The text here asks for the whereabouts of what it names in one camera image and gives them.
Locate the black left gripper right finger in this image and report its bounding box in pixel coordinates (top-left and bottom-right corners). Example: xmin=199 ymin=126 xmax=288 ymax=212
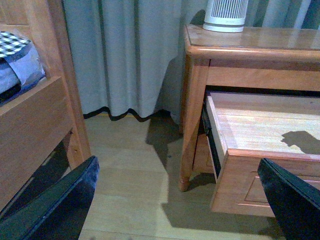
xmin=257 ymin=158 xmax=320 ymax=240

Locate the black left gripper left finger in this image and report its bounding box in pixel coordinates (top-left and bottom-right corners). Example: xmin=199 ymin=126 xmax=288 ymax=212
xmin=0 ymin=156 xmax=100 ymax=240

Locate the wooden drawer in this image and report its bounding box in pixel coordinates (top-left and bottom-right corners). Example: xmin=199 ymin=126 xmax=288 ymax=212
xmin=203 ymin=91 xmax=320 ymax=217

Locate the wooden nightstand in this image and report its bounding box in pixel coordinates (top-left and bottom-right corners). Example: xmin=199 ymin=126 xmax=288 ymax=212
xmin=178 ymin=24 xmax=320 ymax=192

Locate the checkered bedding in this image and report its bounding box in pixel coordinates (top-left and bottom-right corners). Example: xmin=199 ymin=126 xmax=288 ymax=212
xmin=0 ymin=31 xmax=46 ymax=104

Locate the grey curtain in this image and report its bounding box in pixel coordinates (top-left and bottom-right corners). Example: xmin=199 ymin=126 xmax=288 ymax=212
xmin=61 ymin=0 xmax=320 ymax=123

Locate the white cylindrical air purifier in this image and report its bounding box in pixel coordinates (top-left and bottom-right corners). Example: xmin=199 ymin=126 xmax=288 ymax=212
xmin=203 ymin=0 xmax=249 ymax=33

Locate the wooden bed frame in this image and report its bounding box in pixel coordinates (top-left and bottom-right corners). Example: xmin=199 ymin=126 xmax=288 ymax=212
xmin=0 ymin=0 xmax=91 ymax=208

